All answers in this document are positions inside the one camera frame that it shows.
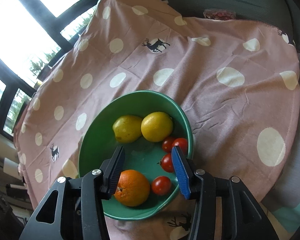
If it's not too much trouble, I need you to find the black low box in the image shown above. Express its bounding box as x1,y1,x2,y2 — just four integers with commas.
6,184,28,200

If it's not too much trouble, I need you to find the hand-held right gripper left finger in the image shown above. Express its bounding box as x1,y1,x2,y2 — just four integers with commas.
19,145,126,240

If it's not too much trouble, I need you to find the orange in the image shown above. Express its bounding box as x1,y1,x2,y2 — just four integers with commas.
114,169,151,207

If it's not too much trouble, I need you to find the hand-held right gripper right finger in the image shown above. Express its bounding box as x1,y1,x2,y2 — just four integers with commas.
171,145,279,240

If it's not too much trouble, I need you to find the red snack packet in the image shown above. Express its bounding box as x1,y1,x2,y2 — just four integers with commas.
204,9,237,20

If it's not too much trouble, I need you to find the yellow lemon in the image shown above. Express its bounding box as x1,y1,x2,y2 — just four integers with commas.
141,112,174,142

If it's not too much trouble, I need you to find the black framed window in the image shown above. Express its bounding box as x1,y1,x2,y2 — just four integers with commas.
0,0,102,140

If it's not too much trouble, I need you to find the pink polka dot deer cloth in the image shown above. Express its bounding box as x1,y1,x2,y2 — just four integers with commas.
14,0,300,240

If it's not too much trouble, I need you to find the yellow-green pear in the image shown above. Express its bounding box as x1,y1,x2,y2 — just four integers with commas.
112,115,143,143

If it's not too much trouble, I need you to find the green plastic bowl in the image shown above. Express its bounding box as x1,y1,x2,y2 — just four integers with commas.
78,90,193,221

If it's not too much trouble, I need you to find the red cherry tomato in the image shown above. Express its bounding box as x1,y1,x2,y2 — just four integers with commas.
162,137,176,153
160,153,176,173
172,138,188,157
151,176,172,196

